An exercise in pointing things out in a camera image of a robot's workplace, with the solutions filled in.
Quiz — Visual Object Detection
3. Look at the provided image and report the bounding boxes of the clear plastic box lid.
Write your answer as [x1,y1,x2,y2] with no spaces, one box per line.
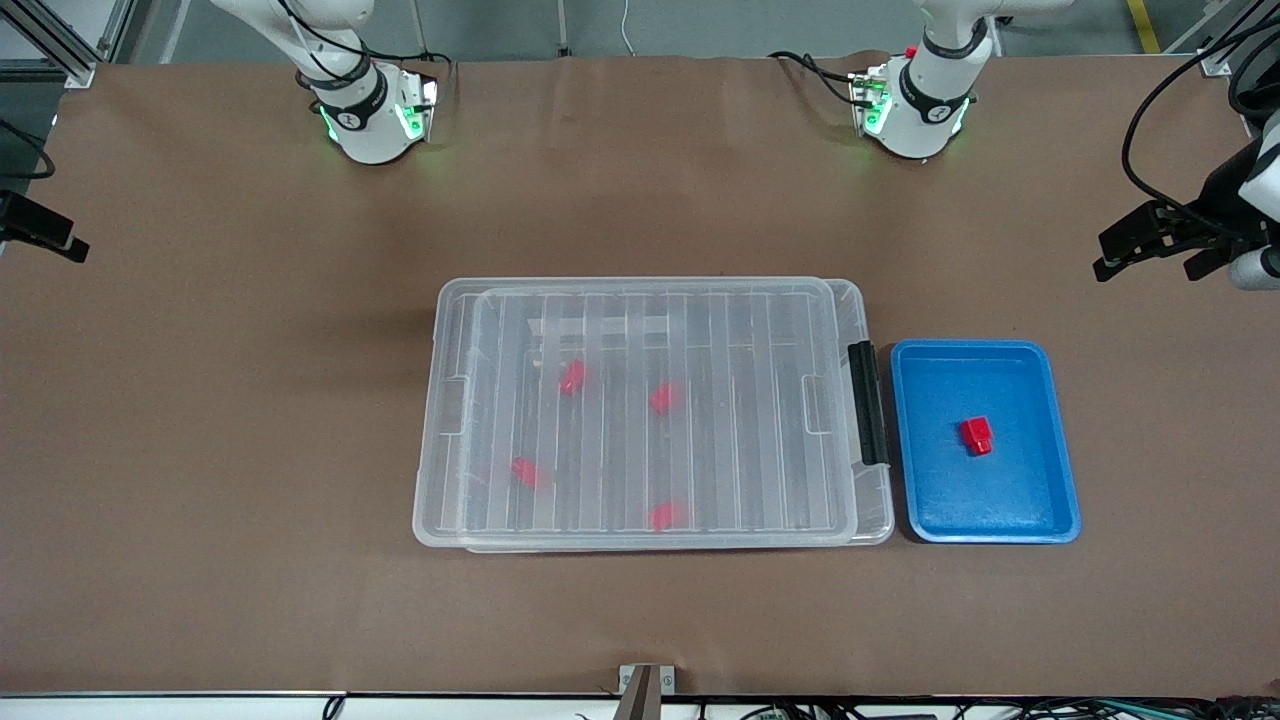
[413,277,861,549]

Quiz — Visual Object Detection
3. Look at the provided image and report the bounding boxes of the clear plastic storage box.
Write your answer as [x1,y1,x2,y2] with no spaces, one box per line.
[465,279,895,553]

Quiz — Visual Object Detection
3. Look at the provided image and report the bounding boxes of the blue plastic tray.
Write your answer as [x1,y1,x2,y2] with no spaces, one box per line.
[890,339,1083,545]

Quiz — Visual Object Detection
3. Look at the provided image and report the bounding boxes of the brown paper table cover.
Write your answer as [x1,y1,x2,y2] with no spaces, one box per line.
[0,52,1280,697]

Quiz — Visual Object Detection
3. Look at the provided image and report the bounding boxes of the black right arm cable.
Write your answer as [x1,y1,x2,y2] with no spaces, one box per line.
[0,120,56,182]

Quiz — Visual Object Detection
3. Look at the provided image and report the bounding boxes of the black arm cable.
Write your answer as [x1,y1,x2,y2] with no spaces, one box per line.
[1122,12,1280,237]
[0,120,56,182]

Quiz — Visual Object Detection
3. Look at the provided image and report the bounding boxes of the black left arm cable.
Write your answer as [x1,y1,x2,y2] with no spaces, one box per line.
[1122,12,1280,237]

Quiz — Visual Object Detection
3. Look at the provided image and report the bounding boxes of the aluminium frame profile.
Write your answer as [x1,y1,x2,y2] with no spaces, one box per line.
[1165,0,1263,77]
[0,0,101,89]

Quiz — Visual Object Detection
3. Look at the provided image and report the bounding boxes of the black box latch handle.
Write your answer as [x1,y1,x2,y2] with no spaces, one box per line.
[847,341,891,467]

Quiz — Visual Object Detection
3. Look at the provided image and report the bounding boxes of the black left base cable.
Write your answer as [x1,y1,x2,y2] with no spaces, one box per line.
[768,50,863,107]

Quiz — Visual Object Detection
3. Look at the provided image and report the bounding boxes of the metal bracket with post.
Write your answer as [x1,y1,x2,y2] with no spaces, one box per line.
[618,664,676,720]

